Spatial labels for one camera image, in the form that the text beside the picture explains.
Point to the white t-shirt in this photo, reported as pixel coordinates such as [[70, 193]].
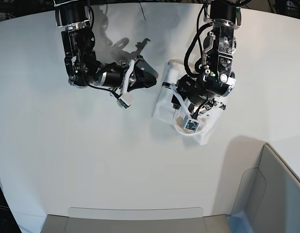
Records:
[[164, 111]]

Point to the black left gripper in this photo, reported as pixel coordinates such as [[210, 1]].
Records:
[[191, 90]]

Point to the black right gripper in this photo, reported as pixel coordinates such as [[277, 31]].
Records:
[[110, 76]]

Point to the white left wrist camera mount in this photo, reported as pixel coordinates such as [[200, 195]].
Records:
[[186, 125]]

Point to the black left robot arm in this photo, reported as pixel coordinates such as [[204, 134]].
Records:
[[205, 77]]

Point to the grey box right side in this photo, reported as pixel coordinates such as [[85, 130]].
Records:
[[268, 198]]

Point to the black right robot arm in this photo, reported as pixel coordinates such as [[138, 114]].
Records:
[[77, 18]]

